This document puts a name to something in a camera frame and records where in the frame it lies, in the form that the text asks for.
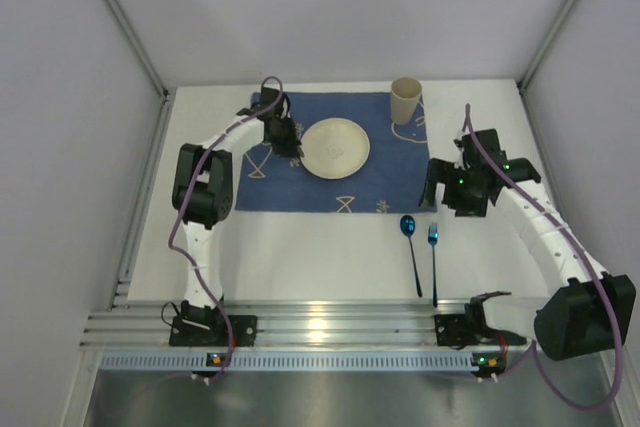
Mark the aluminium frame rail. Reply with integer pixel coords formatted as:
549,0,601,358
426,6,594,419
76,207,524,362
77,299,624,351

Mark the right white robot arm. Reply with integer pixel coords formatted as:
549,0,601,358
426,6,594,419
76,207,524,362
420,129,636,361

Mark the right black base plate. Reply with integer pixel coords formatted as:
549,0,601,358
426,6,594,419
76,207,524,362
434,314,527,350

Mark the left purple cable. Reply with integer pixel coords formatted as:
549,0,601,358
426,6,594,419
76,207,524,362
167,76,291,383

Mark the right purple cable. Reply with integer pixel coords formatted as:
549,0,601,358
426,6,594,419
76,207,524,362
462,103,626,411

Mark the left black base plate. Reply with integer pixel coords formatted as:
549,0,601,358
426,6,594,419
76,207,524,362
169,315,258,347

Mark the purple cable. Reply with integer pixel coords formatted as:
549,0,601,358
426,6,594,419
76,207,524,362
462,103,626,411
167,76,291,383

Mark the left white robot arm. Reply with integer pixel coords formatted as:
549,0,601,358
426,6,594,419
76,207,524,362
168,85,303,335

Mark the blue metal fork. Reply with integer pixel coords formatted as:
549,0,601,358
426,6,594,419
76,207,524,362
427,221,439,308

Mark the slotted grey cable duct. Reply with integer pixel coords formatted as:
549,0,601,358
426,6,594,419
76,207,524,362
100,351,505,373

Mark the dark blue spoon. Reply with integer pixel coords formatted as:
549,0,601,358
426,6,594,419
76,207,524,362
399,214,423,298

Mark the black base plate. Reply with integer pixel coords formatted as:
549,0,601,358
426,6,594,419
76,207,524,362
434,314,527,350
169,315,258,347

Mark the cream round plate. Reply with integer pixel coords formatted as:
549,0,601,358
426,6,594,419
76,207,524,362
301,117,371,180

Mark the beige cup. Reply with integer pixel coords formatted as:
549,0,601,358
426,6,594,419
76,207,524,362
390,77,422,125

